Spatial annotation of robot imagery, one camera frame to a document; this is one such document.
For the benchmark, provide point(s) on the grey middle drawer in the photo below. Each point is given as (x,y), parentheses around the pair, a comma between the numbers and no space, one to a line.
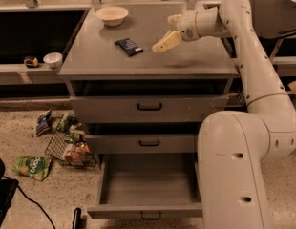
(141,144)

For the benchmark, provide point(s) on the black wire basket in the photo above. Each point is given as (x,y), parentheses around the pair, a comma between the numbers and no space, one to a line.
(59,142)

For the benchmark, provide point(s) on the blue white snack bag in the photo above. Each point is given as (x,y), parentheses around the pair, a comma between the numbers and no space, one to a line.
(43,123)

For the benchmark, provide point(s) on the green chip bag in basket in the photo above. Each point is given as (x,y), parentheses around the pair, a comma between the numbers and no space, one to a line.
(65,122)

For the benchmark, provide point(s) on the orange red snack bag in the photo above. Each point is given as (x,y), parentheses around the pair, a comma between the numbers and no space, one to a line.
(76,152)

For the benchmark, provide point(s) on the green snack bag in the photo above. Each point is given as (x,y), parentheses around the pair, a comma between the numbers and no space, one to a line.
(36,167)

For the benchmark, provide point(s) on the beige paper bowl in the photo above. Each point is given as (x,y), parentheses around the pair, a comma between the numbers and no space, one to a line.
(112,15)

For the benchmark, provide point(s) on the small white cup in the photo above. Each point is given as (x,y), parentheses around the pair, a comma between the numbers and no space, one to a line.
(53,60)

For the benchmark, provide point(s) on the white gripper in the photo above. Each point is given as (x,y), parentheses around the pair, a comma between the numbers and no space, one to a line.
(187,27)

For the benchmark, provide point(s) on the grey open bottom drawer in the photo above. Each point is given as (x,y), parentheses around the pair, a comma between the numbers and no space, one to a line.
(147,186)

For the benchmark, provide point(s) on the black device at left edge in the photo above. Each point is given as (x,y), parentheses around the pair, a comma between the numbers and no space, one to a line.
(7,190)

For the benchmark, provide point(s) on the grey top drawer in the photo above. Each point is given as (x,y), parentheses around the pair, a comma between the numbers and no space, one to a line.
(140,109)

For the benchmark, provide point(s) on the grey drawer cabinet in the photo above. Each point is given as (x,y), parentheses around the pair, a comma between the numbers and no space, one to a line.
(95,66)

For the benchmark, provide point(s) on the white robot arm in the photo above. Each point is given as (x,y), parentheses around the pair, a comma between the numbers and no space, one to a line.
(233,145)

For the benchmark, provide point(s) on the black tray stand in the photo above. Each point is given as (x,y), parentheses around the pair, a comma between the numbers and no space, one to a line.
(274,20)

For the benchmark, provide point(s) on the black cylindrical handle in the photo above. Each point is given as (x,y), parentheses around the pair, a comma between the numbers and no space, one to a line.
(77,218)

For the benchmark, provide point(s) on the blue rxbar blueberry bar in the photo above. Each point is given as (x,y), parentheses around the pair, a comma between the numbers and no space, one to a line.
(129,46)

